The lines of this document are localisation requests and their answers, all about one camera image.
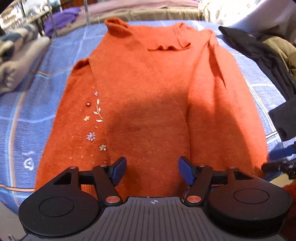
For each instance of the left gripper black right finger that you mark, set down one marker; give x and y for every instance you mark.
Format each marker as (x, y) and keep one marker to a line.
(216, 188)

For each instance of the tan mauve bed cover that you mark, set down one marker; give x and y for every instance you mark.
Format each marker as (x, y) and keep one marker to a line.
(133, 11)

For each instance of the blue checked bed sheet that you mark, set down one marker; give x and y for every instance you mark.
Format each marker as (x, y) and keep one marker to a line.
(27, 114)

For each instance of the orange knit sweater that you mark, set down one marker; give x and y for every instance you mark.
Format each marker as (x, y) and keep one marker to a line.
(152, 95)

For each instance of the folded grey checked blanket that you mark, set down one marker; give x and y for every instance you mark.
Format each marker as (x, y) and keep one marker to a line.
(19, 50)

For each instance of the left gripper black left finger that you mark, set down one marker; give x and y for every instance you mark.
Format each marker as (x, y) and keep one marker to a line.
(103, 177)

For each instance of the purple folded garment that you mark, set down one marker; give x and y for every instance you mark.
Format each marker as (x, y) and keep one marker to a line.
(61, 19)

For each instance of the dark navy garment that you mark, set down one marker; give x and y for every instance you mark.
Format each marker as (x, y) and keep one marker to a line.
(283, 118)

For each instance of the black garment pile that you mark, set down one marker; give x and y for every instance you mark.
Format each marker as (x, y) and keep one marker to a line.
(266, 59)

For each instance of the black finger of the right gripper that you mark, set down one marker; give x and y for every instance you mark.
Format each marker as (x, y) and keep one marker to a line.
(287, 167)

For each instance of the olive green garment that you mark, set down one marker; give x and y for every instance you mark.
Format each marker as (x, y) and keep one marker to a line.
(284, 49)

